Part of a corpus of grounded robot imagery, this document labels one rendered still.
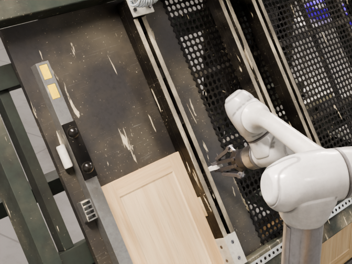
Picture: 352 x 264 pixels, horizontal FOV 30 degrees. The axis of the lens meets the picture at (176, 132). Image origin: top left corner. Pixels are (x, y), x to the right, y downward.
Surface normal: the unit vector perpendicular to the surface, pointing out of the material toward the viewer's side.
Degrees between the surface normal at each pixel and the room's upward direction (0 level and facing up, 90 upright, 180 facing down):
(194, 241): 59
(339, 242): 90
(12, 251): 0
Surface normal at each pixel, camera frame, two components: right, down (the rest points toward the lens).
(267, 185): -0.95, 0.05
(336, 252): 0.69, 0.29
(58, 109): 0.58, -0.22
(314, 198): 0.27, 0.54
